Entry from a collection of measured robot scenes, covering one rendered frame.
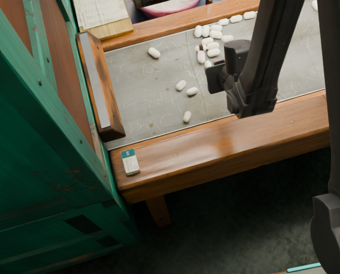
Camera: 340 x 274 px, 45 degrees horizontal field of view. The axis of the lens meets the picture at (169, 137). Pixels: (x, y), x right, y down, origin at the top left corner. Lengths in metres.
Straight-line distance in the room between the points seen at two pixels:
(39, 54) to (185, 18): 0.70
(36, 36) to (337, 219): 0.46
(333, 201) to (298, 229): 1.32
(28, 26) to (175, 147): 0.54
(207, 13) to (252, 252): 0.99
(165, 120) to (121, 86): 0.16
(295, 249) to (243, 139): 0.84
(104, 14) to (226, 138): 0.52
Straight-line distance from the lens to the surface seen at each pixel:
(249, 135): 1.06
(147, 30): 1.22
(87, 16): 1.27
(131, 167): 1.01
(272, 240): 1.79
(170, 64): 1.18
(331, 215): 0.49
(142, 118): 1.11
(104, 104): 1.00
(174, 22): 1.23
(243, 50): 0.82
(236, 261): 1.76
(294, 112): 1.11
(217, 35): 1.21
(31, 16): 0.65
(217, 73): 0.94
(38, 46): 0.61
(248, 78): 0.74
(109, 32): 1.22
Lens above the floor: 1.74
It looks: 68 degrees down
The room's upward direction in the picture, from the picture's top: 8 degrees counter-clockwise
